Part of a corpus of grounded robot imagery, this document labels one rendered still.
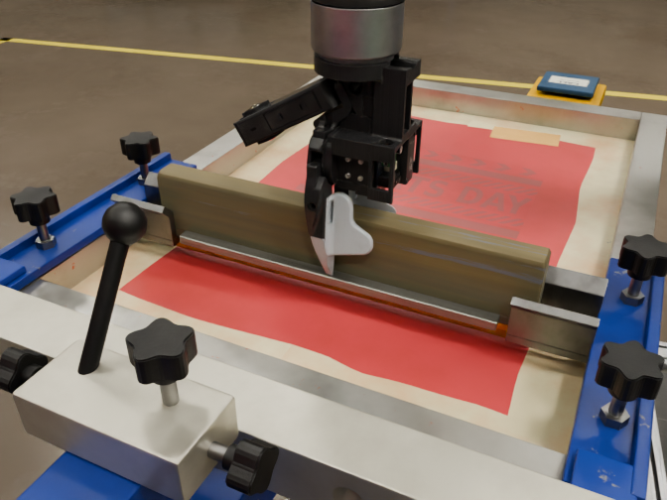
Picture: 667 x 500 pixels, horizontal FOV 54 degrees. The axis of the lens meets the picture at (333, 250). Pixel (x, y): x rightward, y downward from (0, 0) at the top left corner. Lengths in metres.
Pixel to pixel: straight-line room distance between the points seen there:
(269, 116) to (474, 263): 0.22
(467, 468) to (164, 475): 0.18
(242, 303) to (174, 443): 0.31
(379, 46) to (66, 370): 0.32
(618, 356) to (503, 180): 0.49
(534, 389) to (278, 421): 0.25
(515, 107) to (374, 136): 0.61
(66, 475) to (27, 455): 1.51
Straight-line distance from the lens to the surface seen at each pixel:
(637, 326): 0.63
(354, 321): 0.65
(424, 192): 0.89
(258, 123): 0.61
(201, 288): 0.71
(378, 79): 0.54
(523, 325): 0.60
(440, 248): 0.59
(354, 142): 0.55
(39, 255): 0.73
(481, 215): 0.84
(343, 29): 0.52
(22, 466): 1.92
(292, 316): 0.66
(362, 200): 0.65
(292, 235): 0.65
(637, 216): 0.83
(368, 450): 0.42
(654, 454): 1.63
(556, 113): 1.14
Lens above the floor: 1.36
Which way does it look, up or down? 33 degrees down
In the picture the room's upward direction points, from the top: straight up
